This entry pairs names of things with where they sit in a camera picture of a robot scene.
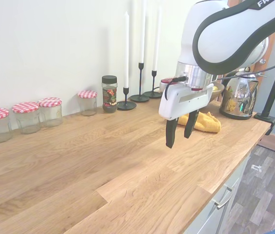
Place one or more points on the black candle holder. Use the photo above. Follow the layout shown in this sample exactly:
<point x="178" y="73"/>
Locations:
<point x="140" y="98"/>
<point x="126" y="105"/>
<point x="152" y="94"/>

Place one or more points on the yellow cloth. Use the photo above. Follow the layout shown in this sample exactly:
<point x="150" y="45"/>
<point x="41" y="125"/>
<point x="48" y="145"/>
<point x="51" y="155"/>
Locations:
<point x="208" y="124"/>

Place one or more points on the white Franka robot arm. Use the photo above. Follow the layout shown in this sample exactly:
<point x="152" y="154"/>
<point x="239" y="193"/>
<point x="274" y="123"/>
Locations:
<point x="188" y="36"/>

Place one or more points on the black camera stand clamp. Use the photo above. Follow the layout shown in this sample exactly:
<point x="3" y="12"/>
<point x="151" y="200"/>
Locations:
<point x="272" y="97"/>

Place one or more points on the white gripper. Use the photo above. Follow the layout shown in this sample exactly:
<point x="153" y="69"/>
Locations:
<point x="183" y="101"/>

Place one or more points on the wooden bowl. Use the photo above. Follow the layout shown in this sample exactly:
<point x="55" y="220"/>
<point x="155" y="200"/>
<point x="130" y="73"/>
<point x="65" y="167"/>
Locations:
<point x="218" y="93"/>

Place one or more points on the stainless steel kettle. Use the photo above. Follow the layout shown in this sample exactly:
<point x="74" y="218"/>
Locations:
<point x="237" y="100"/>

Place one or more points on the wooden door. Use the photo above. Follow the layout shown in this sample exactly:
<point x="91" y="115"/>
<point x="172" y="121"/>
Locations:
<point x="271" y="48"/>

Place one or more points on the white floor scrap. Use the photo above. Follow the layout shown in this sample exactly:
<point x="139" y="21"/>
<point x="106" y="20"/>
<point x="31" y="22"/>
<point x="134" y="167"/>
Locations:
<point x="257" y="168"/>

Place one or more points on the coffee jar black lid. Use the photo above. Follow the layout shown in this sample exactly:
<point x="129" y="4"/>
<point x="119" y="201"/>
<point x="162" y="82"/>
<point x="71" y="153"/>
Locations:
<point x="109" y="95"/>

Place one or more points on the green yellow fruit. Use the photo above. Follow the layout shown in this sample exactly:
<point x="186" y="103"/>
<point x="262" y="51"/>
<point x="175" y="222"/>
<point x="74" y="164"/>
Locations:
<point x="215" y="88"/>

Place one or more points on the white cabinet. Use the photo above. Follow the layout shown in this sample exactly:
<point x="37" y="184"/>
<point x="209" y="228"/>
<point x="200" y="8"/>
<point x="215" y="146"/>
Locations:
<point x="225" y="212"/>

